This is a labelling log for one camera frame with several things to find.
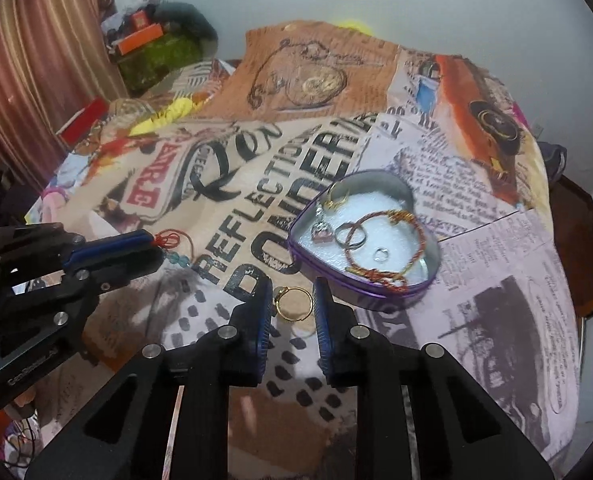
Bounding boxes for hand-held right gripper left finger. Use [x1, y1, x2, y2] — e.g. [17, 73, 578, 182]
[24, 276, 276, 480]

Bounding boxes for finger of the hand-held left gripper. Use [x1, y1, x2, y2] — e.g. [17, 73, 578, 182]
[0, 245, 166, 357]
[0, 224, 154, 287]

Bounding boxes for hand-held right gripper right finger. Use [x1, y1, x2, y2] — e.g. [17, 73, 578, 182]
[313, 276, 551, 480]

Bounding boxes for red cord blue-bead bracelet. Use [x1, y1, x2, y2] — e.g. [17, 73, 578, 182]
[151, 230, 195, 269]

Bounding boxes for silver pendant charm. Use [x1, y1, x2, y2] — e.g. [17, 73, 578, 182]
[312, 204, 335, 246]

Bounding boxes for gold ring with stone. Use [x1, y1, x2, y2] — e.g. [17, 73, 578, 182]
[323, 184, 353, 211]

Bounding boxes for purple heart-shaped tin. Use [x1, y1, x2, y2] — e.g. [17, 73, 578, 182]
[287, 170, 442, 306]

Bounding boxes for red gold woven bracelet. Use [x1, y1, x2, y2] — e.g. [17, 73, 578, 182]
[344, 209, 428, 291]

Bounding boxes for red and white box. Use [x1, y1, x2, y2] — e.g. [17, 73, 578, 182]
[60, 97, 110, 147]

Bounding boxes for printed newspaper-pattern blanket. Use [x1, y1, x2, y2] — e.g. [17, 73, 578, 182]
[24, 20, 583, 480]

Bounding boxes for yellow cloth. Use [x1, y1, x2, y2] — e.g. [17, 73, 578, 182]
[128, 95, 208, 136]

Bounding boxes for striped brown curtain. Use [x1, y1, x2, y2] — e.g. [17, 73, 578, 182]
[0, 0, 128, 197]

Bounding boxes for flat orange box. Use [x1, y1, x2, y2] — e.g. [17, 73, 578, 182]
[116, 24, 166, 56]

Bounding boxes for pile of clutter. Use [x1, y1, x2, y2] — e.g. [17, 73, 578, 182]
[101, 0, 158, 47]

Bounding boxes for dark green bag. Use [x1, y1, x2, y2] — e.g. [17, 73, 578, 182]
[154, 1, 220, 57]

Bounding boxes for dark grey bag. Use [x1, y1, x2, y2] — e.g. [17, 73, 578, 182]
[539, 140, 568, 184]

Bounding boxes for pink cloth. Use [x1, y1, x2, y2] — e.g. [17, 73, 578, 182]
[511, 102, 533, 131]

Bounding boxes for yellow round object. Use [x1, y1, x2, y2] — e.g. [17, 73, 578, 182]
[337, 20, 378, 35]

